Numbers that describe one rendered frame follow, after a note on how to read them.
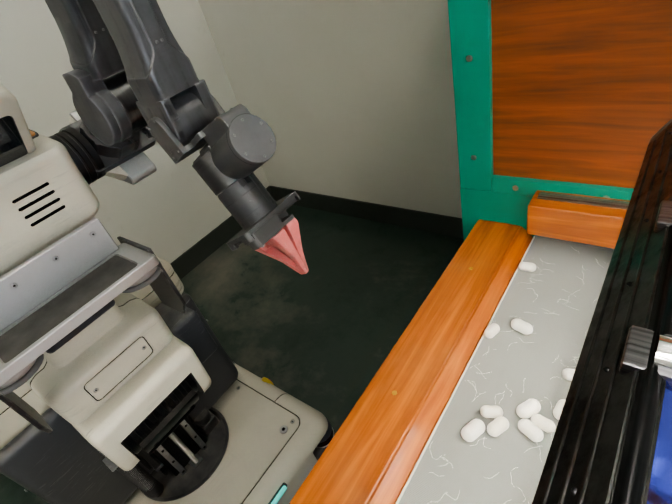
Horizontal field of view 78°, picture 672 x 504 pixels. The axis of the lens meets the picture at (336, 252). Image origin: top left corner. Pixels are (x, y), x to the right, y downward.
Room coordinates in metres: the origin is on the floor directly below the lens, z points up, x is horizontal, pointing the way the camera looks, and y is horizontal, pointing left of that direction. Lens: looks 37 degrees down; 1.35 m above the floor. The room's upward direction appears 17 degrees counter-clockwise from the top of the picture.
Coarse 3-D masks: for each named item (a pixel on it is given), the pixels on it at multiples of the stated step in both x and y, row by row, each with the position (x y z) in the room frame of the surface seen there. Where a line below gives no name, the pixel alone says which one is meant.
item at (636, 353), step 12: (660, 204) 0.26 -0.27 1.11; (660, 216) 0.24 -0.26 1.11; (660, 228) 0.23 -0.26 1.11; (636, 336) 0.15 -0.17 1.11; (648, 336) 0.14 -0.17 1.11; (660, 336) 0.14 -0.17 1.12; (624, 348) 0.14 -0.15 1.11; (636, 348) 0.14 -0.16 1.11; (648, 348) 0.14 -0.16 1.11; (660, 348) 0.13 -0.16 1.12; (624, 360) 0.13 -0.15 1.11; (636, 360) 0.13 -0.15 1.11; (660, 360) 0.12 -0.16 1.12; (624, 372) 0.13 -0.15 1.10; (660, 372) 0.12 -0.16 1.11
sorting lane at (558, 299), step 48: (528, 288) 0.53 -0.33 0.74; (576, 288) 0.50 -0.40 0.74; (528, 336) 0.43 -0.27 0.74; (576, 336) 0.40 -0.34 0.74; (480, 384) 0.37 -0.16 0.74; (528, 384) 0.35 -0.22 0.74; (432, 432) 0.32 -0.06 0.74; (432, 480) 0.26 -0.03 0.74; (480, 480) 0.24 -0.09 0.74; (528, 480) 0.22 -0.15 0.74
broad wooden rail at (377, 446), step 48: (480, 240) 0.68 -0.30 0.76; (528, 240) 0.65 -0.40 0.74; (480, 288) 0.54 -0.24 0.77; (432, 336) 0.47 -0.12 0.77; (480, 336) 0.46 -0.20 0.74; (384, 384) 0.41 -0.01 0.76; (432, 384) 0.38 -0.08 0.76; (336, 432) 0.35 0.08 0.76; (384, 432) 0.33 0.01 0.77; (336, 480) 0.28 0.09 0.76; (384, 480) 0.26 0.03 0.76
